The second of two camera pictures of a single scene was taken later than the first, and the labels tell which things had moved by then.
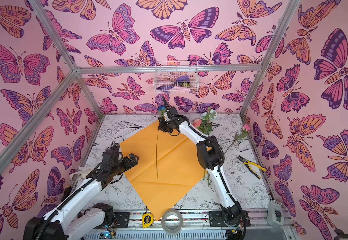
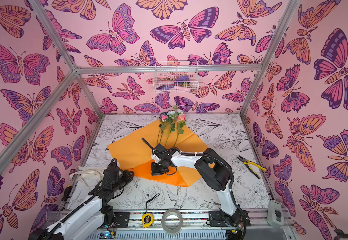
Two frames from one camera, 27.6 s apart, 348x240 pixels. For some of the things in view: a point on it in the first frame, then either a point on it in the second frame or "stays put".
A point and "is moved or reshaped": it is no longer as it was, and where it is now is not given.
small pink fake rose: (245, 129) is moved or reshaped
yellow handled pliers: (247, 163) stays put
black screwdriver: (66, 193) stays put
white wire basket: (176, 77) stays put
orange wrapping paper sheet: (168, 169) is moved or reshaped
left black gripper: (129, 165) → (126, 173)
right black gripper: (168, 115) → (157, 167)
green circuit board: (107, 235) stays put
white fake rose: (211, 114) is moved or reshaped
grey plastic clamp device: (275, 217) stays put
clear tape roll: (169, 231) stays put
